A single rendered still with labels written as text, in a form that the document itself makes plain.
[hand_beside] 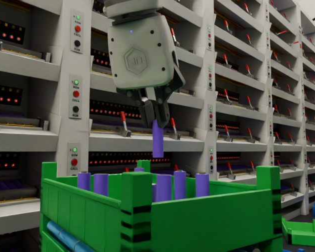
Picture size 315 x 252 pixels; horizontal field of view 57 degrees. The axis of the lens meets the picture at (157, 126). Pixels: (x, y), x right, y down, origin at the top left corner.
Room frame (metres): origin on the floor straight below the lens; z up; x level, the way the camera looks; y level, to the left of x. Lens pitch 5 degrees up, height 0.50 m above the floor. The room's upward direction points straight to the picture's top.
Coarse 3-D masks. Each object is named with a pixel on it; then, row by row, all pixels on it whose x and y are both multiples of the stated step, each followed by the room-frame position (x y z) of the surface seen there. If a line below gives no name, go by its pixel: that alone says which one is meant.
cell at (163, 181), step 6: (162, 174) 0.36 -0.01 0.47; (168, 174) 0.36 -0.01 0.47; (156, 180) 0.36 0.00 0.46; (162, 180) 0.35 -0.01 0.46; (168, 180) 0.35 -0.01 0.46; (162, 186) 0.35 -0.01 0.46; (168, 186) 0.35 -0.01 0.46; (162, 192) 0.35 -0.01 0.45; (168, 192) 0.35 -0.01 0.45; (162, 198) 0.35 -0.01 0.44; (168, 198) 0.35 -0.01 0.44
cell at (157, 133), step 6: (156, 120) 0.49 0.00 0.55; (156, 126) 0.49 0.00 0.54; (156, 132) 0.49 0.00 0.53; (162, 132) 0.49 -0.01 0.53; (156, 138) 0.49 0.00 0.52; (162, 138) 0.49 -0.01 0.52; (156, 144) 0.49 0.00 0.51; (162, 144) 0.49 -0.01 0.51; (156, 150) 0.48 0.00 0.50; (162, 150) 0.49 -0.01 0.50; (156, 156) 0.49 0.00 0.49; (162, 156) 0.49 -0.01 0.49
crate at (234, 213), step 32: (64, 192) 0.37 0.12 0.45; (128, 192) 0.24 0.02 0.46; (192, 192) 0.47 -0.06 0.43; (224, 192) 0.41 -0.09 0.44; (256, 192) 0.32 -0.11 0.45; (64, 224) 0.37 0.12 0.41; (96, 224) 0.29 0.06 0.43; (128, 224) 0.24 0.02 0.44; (160, 224) 0.25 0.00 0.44; (192, 224) 0.27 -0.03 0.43; (224, 224) 0.29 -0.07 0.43; (256, 224) 0.32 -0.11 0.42
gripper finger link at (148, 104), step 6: (132, 96) 0.48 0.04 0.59; (144, 96) 0.49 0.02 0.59; (144, 102) 0.47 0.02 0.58; (150, 102) 0.49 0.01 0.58; (144, 108) 0.47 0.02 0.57; (150, 108) 0.49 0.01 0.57; (144, 114) 0.47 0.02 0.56; (150, 114) 0.49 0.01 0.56; (144, 120) 0.48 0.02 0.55; (150, 120) 0.49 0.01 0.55; (144, 126) 0.48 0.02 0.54
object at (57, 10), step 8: (0, 0) 0.78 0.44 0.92; (8, 0) 0.80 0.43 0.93; (16, 0) 0.79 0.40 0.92; (24, 0) 0.71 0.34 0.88; (32, 0) 0.72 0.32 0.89; (40, 0) 0.74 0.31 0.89; (48, 0) 0.75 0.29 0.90; (56, 0) 0.77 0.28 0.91; (16, 8) 0.84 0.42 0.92; (24, 8) 0.83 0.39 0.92; (48, 8) 0.76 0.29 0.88; (56, 8) 0.77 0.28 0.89
